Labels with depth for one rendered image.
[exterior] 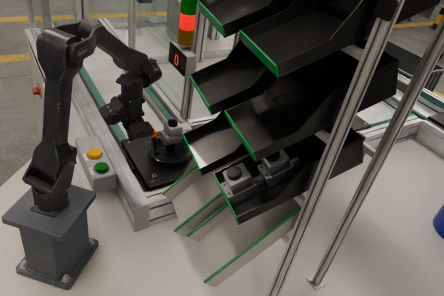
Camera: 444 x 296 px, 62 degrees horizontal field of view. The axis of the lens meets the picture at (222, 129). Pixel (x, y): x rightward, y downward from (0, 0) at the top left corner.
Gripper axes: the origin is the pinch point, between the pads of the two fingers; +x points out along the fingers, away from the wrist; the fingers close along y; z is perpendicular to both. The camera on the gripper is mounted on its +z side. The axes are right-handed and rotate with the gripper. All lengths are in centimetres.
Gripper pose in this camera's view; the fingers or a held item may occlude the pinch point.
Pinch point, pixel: (131, 130)
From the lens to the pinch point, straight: 110.3
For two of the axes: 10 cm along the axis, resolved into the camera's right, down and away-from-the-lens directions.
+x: -1.6, 8.1, 5.7
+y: 5.1, 5.6, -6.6
